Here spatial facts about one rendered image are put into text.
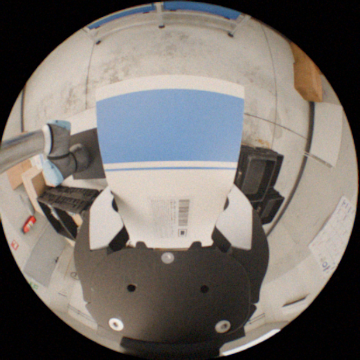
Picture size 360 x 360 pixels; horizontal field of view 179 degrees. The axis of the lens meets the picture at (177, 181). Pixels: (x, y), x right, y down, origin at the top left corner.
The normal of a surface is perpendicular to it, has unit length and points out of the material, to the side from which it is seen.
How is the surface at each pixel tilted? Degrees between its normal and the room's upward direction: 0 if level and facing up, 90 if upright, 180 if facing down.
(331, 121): 90
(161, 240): 0
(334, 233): 90
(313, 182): 90
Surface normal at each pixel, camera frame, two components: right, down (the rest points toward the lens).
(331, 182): -1.00, 0.01
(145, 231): 0.04, 0.48
